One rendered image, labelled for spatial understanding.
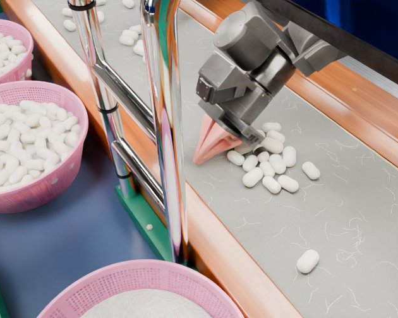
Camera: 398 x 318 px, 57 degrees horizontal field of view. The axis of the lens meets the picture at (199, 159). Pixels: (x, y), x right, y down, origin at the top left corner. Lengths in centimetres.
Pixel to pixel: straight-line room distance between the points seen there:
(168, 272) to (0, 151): 39
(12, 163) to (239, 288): 41
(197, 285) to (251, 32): 33
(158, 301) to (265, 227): 18
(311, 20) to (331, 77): 46
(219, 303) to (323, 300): 13
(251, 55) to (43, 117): 40
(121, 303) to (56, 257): 16
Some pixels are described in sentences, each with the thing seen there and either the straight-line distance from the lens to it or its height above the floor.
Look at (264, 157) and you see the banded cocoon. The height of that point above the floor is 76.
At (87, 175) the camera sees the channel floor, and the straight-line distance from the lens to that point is 70.
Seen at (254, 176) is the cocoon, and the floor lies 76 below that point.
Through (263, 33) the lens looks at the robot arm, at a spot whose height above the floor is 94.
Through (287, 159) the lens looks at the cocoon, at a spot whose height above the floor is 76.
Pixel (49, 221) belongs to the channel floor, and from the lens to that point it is 66.
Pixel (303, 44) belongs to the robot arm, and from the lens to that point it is 52.
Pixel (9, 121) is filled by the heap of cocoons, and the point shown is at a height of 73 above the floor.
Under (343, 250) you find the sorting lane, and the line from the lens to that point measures 55.
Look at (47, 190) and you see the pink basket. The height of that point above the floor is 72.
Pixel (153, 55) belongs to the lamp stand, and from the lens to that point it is 25.
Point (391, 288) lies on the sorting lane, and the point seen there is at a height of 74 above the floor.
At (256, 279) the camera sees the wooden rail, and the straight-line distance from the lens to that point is 48.
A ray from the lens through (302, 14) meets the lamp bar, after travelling 32.
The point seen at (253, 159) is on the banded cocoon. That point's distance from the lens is 59.
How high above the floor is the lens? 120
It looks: 50 degrees down
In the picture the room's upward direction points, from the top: straight up
